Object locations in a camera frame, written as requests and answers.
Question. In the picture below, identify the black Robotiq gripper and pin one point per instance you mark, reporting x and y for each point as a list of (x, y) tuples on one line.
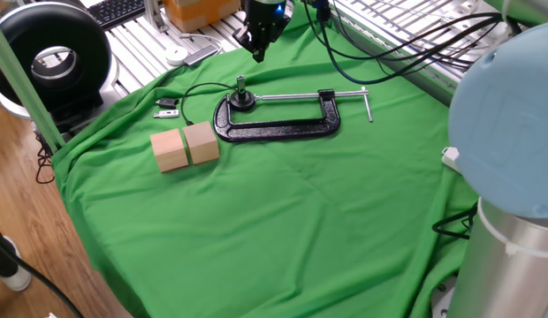
[(265, 17)]

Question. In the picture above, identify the slim grey USB drive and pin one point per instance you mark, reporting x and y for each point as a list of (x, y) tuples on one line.
[(241, 85)]

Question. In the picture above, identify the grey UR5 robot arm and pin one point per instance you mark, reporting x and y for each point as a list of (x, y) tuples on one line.
[(504, 132)]

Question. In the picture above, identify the round black docking station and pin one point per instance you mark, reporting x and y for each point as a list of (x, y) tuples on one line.
[(242, 102)]

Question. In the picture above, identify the black USB drive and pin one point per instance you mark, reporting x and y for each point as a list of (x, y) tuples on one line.
[(168, 103)]

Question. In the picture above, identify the white USB drive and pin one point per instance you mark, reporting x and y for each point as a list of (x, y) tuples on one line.
[(165, 114)]

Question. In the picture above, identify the flat silver device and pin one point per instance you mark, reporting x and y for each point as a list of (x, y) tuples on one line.
[(201, 54)]

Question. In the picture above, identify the orange cardboard box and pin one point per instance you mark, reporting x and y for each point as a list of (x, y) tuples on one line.
[(199, 13)]

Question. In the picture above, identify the white round puck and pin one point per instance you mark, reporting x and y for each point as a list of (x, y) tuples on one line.
[(176, 55)]

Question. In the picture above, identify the black metal C-clamp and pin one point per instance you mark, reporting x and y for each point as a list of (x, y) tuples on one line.
[(278, 130)]

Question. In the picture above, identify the light wooden block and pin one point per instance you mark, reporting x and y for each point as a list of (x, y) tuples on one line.
[(202, 142), (169, 151)]

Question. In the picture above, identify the black computer keyboard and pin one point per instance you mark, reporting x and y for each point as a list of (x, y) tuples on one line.
[(117, 11)]

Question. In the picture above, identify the green cloth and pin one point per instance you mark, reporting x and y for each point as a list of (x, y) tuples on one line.
[(256, 212)]

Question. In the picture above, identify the silver mounting plate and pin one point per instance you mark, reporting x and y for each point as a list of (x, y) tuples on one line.
[(473, 17)]

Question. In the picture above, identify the white power strip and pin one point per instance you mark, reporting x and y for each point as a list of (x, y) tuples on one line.
[(451, 159)]

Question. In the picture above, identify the dark trouser leg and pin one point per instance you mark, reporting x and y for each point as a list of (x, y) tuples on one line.
[(0, 256)]

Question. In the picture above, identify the white shoe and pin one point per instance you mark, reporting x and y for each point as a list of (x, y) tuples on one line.
[(17, 278)]

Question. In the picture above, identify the aluminium bracket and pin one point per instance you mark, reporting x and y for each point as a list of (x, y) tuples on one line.
[(154, 15)]

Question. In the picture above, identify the green frame pole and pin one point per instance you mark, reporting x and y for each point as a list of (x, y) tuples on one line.
[(22, 84)]

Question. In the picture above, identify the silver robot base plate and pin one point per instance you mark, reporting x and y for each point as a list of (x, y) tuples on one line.
[(442, 300)]

